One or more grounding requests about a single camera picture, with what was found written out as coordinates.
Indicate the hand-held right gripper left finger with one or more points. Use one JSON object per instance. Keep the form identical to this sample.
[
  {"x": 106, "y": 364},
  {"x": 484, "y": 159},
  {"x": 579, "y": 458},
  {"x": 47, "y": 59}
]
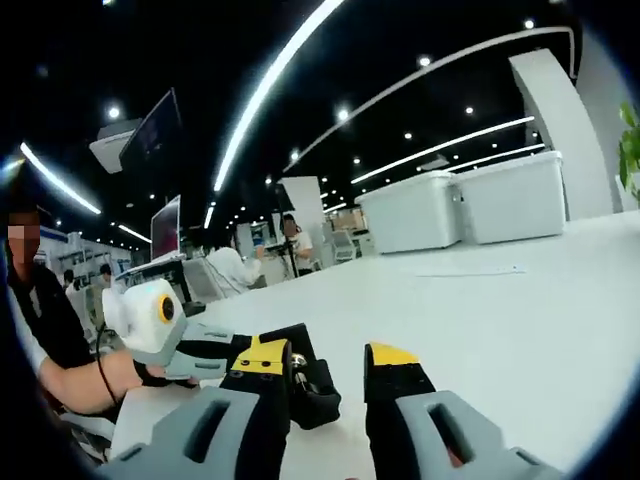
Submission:
[{"x": 200, "y": 435}]

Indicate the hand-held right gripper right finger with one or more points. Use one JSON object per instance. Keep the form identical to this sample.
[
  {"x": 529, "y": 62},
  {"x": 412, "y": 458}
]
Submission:
[{"x": 440, "y": 435}]

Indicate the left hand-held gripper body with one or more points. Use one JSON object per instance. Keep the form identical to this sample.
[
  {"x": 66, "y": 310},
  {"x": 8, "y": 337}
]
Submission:
[{"x": 140, "y": 317}]

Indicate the black fixed fixture clamp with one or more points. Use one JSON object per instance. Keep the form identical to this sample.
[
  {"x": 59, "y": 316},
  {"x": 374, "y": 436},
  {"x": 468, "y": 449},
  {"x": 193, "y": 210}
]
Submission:
[{"x": 295, "y": 332}]

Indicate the white desk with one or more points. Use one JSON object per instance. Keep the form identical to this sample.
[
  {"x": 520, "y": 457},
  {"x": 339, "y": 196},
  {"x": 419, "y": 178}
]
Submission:
[{"x": 475, "y": 325}]

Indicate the person's left hand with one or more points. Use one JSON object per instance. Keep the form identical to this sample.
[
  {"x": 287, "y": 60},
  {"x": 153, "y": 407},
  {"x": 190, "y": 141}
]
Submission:
[{"x": 150, "y": 376}]

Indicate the open laptop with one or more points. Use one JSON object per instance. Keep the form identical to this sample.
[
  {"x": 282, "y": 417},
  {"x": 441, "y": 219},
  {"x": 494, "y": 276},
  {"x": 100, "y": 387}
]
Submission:
[{"x": 166, "y": 230}]

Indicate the long ceiling light strip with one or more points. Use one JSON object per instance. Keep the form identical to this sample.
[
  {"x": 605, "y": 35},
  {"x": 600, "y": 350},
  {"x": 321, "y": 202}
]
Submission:
[{"x": 220, "y": 175}]

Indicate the white partition panel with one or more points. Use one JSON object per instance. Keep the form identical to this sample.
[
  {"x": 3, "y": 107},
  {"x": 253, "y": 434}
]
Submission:
[{"x": 300, "y": 200}]

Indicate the white ceiling unit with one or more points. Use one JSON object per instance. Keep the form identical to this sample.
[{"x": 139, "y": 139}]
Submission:
[{"x": 112, "y": 147}]

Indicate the dark hanging screen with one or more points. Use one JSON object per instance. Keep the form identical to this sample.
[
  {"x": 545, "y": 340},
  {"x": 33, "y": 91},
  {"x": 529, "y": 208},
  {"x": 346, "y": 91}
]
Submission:
[{"x": 155, "y": 130}]

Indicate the white storage box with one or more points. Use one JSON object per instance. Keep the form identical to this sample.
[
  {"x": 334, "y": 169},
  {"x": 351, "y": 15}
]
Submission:
[
  {"x": 510, "y": 200},
  {"x": 410, "y": 215}
]

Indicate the white square column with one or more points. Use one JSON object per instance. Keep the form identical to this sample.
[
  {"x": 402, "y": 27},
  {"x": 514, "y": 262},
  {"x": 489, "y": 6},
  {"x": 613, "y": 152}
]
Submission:
[{"x": 560, "y": 125}]

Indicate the green potted plant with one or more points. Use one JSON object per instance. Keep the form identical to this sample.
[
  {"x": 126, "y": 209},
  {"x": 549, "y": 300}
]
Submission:
[{"x": 630, "y": 150}]

